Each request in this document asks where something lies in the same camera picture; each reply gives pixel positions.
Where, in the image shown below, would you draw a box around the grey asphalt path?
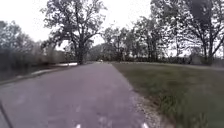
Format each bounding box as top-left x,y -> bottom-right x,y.
0,62 -> 148,128

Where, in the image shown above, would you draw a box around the large dark spreading tree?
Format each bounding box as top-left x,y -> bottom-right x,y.
151,0 -> 224,66

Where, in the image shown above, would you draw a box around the grey gravel side path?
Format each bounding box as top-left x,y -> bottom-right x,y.
133,93 -> 176,128

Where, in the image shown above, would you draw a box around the row of trees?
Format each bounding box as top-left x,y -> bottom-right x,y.
88,16 -> 224,64

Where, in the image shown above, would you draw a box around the large tree with sign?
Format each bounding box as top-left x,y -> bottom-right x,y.
39,0 -> 108,65

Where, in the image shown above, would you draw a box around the dark bushes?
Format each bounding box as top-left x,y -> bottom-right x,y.
0,19 -> 76,71

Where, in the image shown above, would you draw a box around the green grass field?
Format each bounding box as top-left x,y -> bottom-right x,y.
111,61 -> 224,128

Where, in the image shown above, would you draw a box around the dark grass verge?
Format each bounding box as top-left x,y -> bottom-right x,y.
0,62 -> 79,85

